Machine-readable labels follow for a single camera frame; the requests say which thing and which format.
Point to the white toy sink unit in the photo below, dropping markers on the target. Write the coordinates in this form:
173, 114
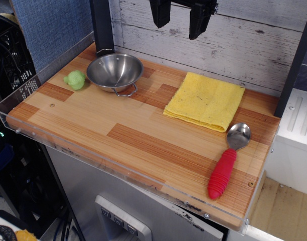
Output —
286, 162

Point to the black plastic crate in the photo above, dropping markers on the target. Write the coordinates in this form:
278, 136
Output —
16, 65

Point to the clear acrylic table guard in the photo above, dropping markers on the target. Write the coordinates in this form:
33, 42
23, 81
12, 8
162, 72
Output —
132, 138

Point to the green toy figure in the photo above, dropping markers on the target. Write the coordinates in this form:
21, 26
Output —
75, 79

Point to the red handled metal spoon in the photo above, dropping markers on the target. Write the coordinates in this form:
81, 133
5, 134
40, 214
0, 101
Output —
237, 138

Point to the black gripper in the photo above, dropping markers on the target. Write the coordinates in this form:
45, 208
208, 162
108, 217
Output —
201, 11

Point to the black left support post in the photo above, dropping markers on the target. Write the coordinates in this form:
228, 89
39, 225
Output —
102, 27

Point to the stainless steel bowl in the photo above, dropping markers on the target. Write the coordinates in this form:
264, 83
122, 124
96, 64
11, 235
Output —
116, 73

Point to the black support post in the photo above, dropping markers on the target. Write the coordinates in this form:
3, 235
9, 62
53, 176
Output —
102, 27
292, 75

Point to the black right support post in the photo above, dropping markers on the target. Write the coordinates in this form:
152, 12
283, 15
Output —
292, 75

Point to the yellow folded cloth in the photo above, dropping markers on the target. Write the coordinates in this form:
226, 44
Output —
206, 102

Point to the yellow object bottom left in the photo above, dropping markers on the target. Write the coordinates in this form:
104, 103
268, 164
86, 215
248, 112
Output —
24, 235

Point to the silver toy fridge cabinet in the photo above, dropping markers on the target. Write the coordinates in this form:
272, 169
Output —
102, 203

